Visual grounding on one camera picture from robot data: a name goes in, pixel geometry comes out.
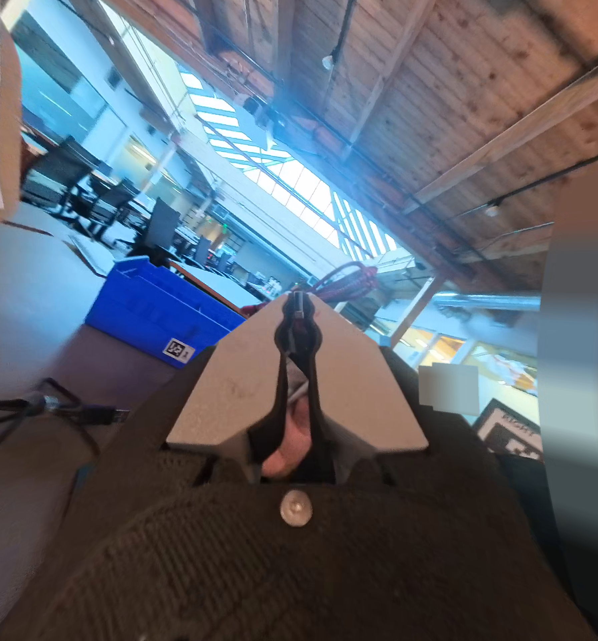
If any black hub cable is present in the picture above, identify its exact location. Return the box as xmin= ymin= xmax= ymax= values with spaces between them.
xmin=0 ymin=378 xmax=130 ymax=459

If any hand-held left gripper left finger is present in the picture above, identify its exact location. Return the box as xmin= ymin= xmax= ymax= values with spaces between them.
xmin=166 ymin=293 xmax=294 ymax=466

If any silver air duct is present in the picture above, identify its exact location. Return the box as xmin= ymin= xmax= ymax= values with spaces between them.
xmin=432 ymin=292 xmax=541 ymax=314

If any framed wall picture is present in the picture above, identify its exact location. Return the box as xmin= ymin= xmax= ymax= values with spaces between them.
xmin=462 ymin=341 xmax=538 ymax=397

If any black framed white sign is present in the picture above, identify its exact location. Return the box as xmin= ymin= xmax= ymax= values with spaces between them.
xmin=472 ymin=398 xmax=541 ymax=461

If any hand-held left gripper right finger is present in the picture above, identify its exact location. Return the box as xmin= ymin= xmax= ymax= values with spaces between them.
xmin=301 ymin=293 xmax=429 ymax=470

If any red braided usb cable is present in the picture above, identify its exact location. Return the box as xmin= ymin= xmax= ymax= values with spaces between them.
xmin=251 ymin=260 xmax=380 ymax=351

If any instruction sheet on board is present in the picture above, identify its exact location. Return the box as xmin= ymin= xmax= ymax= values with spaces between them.
xmin=0 ymin=0 xmax=23 ymax=223

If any person's right hand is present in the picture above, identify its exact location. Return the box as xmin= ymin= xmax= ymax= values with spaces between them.
xmin=261 ymin=401 xmax=314 ymax=477

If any blue plastic bin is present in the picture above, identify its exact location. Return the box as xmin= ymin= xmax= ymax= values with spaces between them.
xmin=85 ymin=256 xmax=247 ymax=370

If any grey work table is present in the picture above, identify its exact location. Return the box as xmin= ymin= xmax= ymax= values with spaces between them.
xmin=170 ymin=259 xmax=261 ymax=315

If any black office chair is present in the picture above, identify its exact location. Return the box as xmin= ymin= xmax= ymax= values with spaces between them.
xmin=143 ymin=197 xmax=182 ymax=261
xmin=22 ymin=136 xmax=102 ymax=221
xmin=86 ymin=176 xmax=140 ymax=238

